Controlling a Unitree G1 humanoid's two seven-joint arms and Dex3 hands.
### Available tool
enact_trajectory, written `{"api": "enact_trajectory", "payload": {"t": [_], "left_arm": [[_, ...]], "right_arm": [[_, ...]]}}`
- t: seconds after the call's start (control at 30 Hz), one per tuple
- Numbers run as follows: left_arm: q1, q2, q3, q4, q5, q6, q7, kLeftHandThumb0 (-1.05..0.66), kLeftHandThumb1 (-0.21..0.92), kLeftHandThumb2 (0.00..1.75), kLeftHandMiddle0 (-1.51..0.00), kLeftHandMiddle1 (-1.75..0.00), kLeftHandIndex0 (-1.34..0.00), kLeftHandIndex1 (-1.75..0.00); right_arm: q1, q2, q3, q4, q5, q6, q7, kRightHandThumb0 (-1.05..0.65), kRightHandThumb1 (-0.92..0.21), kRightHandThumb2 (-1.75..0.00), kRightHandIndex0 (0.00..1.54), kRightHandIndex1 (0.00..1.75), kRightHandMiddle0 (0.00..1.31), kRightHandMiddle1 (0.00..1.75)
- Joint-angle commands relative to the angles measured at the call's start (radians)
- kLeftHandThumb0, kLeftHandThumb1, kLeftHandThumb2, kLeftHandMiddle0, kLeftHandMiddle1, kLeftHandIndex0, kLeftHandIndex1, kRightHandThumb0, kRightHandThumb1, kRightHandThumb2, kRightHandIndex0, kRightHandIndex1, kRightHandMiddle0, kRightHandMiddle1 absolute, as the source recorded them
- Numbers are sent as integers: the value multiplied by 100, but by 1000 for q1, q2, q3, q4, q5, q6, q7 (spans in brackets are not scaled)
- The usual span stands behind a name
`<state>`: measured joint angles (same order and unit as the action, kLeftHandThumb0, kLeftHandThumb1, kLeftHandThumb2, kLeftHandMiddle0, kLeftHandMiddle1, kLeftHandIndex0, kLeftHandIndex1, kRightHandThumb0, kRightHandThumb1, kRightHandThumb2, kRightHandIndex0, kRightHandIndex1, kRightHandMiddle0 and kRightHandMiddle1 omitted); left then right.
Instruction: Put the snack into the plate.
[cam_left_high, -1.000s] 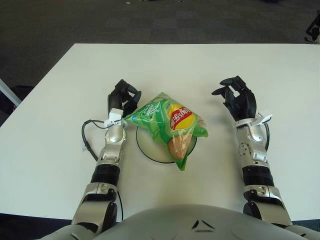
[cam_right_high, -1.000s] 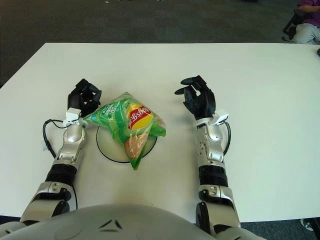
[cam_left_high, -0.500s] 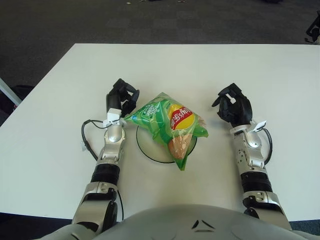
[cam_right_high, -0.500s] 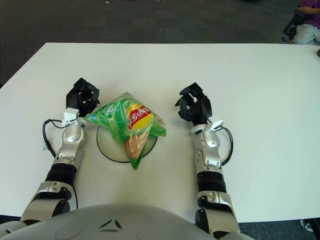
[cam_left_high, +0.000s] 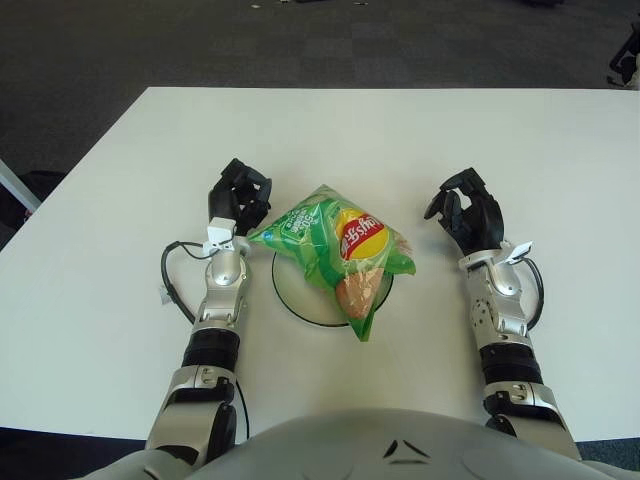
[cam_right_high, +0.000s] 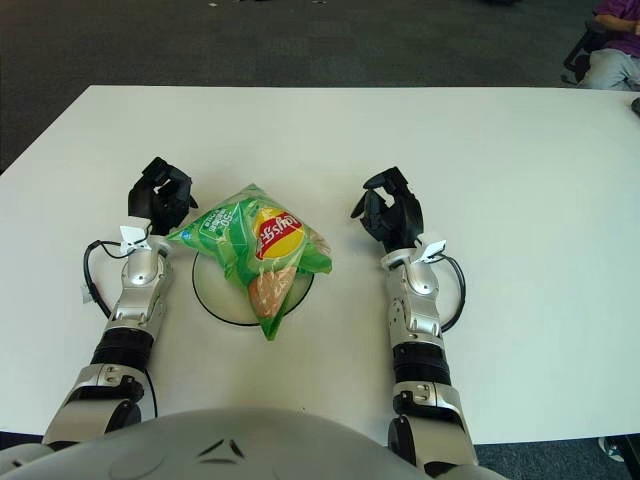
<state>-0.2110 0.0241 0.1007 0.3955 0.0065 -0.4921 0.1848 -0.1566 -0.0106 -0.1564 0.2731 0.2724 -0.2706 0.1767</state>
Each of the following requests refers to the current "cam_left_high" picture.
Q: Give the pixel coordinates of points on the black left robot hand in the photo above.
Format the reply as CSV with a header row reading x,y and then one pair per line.
x,y
225,197

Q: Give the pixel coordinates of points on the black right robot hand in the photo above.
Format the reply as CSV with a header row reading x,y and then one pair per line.
x,y
480,225

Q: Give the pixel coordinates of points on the green chips bag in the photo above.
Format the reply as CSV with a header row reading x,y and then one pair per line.
x,y
310,235

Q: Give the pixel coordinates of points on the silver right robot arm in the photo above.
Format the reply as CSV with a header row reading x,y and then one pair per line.
x,y
500,310

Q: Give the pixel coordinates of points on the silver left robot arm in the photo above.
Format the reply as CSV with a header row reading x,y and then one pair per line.
x,y
225,280

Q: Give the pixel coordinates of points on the white plate black rim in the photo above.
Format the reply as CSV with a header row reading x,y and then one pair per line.
x,y
310,305

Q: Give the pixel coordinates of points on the white table leg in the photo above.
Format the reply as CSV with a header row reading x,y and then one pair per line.
x,y
17,187

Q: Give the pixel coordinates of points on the black office chair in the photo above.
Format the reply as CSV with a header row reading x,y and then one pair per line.
x,y
625,57

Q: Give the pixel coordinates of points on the grey robot torso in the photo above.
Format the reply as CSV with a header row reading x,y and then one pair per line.
x,y
400,450

